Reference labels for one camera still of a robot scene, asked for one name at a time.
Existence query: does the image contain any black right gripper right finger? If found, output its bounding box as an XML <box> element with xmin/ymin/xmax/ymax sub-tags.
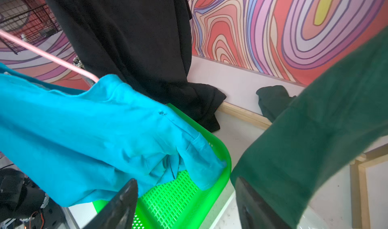
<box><xmin>235</xmin><ymin>177</ymin><xmax>289</xmax><ymax>229</ymax></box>

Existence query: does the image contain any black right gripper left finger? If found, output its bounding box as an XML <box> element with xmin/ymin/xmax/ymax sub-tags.
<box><xmin>84</xmin><ymin>179</ymin><xmax>138</xmax><ymax>229</ymax></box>

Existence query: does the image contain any teal t-shirt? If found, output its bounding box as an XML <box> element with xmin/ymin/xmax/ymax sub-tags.
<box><xmin>1</xmin><ymin>65</ymin><xmax>226</xmax><ymax>207</ymax></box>

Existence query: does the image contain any pink hanger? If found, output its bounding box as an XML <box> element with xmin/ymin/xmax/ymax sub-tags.
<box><xmin>1</xmin><ymin>30</ymin><xmax>100</xmax><ymax>82</ymax></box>

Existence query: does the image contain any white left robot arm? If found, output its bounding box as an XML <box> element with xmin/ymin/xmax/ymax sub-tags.
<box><xmin>1</xmin><ymin>168</ymin><xmax>68</xmax><ymax>229</ymax></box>

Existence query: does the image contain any green perforated plastic basket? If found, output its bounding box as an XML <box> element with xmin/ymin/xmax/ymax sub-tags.
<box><xmin>132</xmin><ymin>104</ymin><xmax>231</xmax><ymax>229</ymax></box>

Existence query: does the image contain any dark green t-shirt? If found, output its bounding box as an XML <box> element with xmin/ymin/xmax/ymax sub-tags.
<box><xmin>230</xmin><ymin>30</ymin><xmax>388</xmax><ymax>229</ymax></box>

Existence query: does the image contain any black t-shirt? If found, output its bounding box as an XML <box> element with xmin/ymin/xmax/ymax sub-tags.
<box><xmin>45</xmin><ymin>0</ymin><xmax>226</xmax><ymax>132</ymax></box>

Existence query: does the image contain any wooden clothes rack frame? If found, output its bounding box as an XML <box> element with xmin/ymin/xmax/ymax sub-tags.
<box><xmin>230</xmin><ymin>103</ymin><xmax>388</xmax><ymax>229</ymax></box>

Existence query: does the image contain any black wire basket left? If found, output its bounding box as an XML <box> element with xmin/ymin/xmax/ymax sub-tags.
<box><xmin>1</xmin><ymin>0</ymin><xmax>62</xmax><ymax>45</ymax></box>

